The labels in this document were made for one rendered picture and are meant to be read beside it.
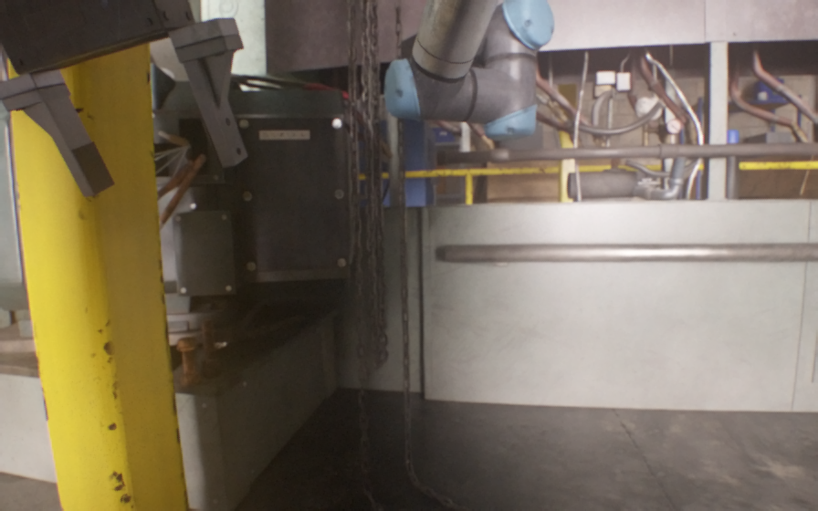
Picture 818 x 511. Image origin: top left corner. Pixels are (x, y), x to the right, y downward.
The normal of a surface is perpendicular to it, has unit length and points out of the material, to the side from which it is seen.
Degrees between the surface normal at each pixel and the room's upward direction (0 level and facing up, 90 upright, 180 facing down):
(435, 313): 90
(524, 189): 74
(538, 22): 90
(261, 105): 45
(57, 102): 83
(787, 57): 90
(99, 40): 113
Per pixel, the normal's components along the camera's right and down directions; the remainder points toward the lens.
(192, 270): 0.16, 0.10
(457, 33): -0.04, 0.86
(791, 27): -0.18, 0.11
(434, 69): -0.35, 0.76
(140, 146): 0.98, 0.00
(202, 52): -0.05, 0.49
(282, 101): 0.10, -0.63
